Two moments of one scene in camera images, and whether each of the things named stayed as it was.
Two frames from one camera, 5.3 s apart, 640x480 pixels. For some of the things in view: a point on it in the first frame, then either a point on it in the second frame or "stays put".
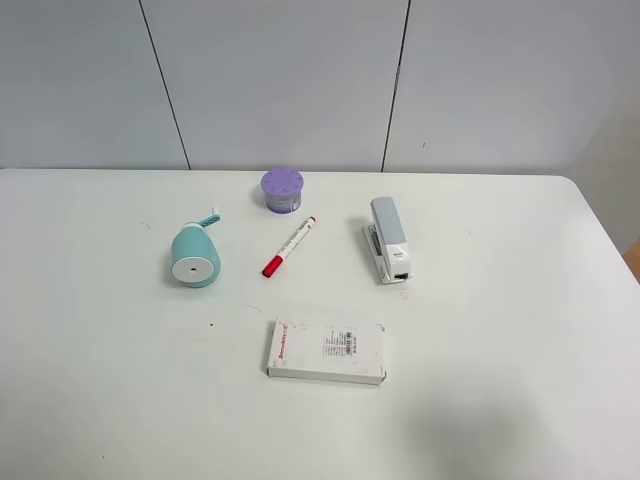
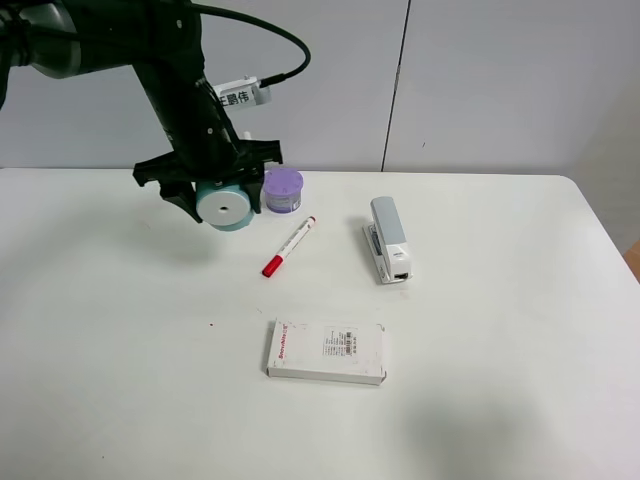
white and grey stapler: (387, 243) stays put
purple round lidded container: (283, 190) stays put
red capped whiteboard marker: (295, 241) stays put
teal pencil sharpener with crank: (195, 262) to (223, 206)
